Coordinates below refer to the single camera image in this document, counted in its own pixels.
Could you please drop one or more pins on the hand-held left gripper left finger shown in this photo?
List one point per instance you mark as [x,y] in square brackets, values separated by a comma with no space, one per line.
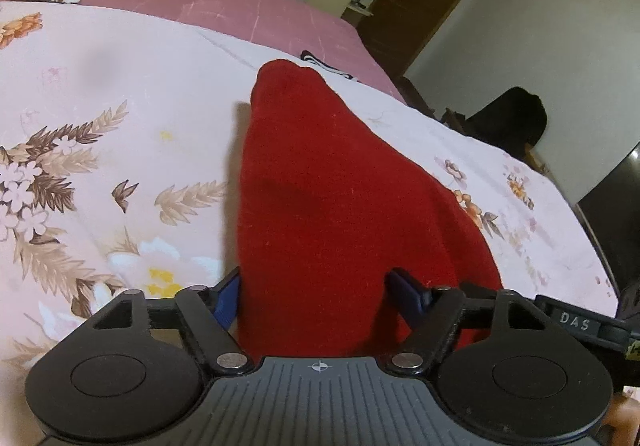
[227,302]

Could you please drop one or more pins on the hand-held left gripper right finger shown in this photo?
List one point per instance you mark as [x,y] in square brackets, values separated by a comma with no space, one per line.
[406,297]

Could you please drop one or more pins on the red garment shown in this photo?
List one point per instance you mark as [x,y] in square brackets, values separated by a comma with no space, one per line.
[325,206]

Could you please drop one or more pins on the black screen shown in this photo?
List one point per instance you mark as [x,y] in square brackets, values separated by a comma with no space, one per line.
[617,226]

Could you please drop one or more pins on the dark chair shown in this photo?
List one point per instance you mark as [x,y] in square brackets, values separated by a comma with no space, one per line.
[510,123]

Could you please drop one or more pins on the pink floral blanket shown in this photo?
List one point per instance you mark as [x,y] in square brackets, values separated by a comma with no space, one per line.
[115,125]

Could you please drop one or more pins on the black white small cloth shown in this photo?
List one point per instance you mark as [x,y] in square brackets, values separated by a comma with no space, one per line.
[325,65]

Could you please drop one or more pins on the pink bed sheet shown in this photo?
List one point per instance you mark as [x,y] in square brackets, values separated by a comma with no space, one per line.
[240,10]

